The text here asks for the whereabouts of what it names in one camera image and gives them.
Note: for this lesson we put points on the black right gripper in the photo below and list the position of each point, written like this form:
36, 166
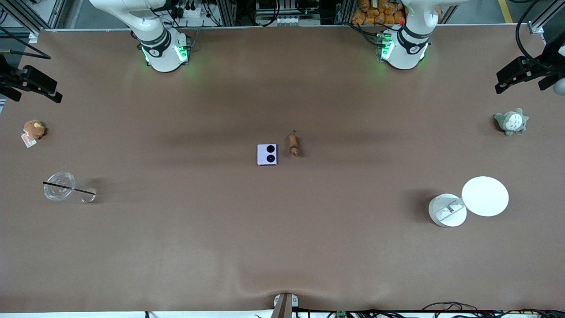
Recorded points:
9, 79

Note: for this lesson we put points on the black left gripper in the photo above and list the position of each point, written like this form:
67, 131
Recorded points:
544, 66

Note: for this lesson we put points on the brown lion statue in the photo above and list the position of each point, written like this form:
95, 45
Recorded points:
293, 143

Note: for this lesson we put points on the lilac flip phone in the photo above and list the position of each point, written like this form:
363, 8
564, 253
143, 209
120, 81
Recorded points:
267, 154

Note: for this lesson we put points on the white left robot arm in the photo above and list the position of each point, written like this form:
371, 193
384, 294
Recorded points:
408, 46

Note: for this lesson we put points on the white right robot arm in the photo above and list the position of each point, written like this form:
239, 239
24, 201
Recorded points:
161, 48

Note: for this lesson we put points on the brown plush toy with tag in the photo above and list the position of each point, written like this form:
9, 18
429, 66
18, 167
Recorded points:
33, 129

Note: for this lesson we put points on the grey green Totoro plush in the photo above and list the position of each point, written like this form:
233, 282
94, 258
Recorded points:
511, 122

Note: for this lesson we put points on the clear plastic cup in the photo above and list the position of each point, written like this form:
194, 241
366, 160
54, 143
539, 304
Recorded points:
58, 186

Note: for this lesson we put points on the black drinking straw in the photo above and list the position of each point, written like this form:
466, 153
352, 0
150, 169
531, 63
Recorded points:
79, 190

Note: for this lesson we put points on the white round disc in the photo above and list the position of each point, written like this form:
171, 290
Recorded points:
485, 196

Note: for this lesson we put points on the white round container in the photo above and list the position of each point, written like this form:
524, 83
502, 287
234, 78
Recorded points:
446, 212

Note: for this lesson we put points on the orange plush toy pile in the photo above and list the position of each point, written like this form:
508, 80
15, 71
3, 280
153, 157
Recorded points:
375, 13

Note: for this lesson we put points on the white power strip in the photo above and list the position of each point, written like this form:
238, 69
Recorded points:
189, 11

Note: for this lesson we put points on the aluminium frame post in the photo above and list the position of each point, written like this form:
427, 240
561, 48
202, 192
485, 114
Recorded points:
540, 22
26, 17

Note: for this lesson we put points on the grey metal camera bracket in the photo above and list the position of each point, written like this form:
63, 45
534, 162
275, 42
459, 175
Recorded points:
285, 304

